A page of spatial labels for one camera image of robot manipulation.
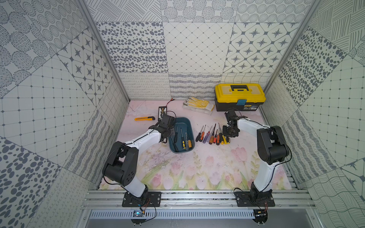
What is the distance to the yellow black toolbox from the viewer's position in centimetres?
103

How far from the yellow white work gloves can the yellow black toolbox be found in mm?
100

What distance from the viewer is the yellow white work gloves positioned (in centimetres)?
116
